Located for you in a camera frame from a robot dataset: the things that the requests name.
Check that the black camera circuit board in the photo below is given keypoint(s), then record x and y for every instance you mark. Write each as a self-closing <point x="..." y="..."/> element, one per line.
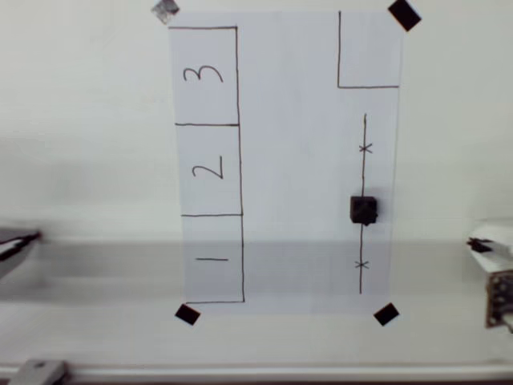
<point x="500" y="298"/>

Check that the black cube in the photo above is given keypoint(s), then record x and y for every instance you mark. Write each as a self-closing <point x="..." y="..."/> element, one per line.
<point x="364" y="209"/>

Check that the grey table clamp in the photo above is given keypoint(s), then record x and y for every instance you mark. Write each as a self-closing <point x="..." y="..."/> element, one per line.
<point x="40" y="371"/>

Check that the silver grey tape piece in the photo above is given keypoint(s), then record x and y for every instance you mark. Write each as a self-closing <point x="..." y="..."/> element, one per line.
<point x="165" y="11"/>

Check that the black tape piece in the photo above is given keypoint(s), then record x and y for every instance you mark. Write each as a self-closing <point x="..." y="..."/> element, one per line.
<point x="386" y="314"/>
<point x="187" y="314"/>
<point x="405" y="14"/>

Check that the white paper sheet drawn boxes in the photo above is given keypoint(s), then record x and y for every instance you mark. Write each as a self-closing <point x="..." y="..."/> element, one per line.
<point x="288" y="80"/>

